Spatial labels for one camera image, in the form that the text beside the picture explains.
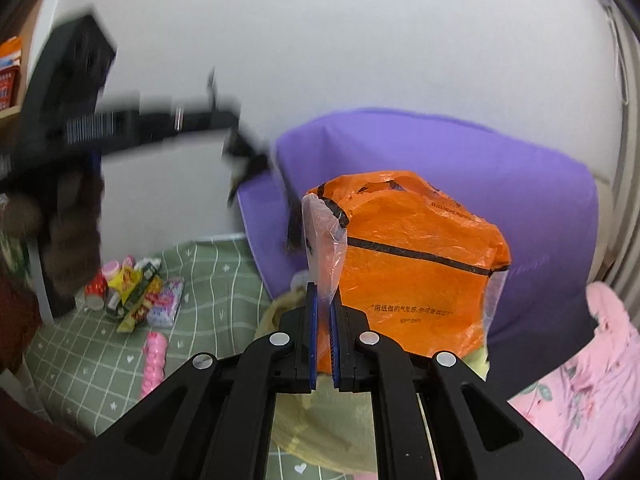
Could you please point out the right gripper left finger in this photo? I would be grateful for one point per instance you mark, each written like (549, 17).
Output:
(311, 317)

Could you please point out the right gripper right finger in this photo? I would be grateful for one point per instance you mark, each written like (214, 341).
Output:
(335, 340)

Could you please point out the orange plastic bag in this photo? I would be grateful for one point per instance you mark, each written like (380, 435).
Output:
(424, 270)

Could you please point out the pink snack packet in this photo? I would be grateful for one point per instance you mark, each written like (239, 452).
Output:
(166, 304)

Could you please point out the yellow wafer wrapper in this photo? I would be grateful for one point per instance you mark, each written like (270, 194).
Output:
(124, 282)

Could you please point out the red paper cup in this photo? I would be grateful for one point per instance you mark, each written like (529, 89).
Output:
(95, 293)

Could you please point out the green white snack box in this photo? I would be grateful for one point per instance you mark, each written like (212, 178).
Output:
(130, 315)

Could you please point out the brown fuzzy sleeve forearm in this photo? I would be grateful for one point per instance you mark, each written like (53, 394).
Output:
(72, 258)

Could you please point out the trash bin with yellow liner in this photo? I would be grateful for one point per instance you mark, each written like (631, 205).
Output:
(327, 428)

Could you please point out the wooden shelf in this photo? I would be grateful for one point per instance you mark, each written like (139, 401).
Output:
(18, 39)

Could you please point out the pink small bottle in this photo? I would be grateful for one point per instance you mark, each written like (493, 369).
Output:
(111, 269)

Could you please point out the purple pillow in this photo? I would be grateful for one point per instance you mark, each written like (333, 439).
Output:
(544, 203)

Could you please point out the green checkered cloth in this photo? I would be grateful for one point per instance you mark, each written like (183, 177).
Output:
(83, 375)

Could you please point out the pink floral blanket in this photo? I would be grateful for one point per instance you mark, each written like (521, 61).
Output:
(589, 406)

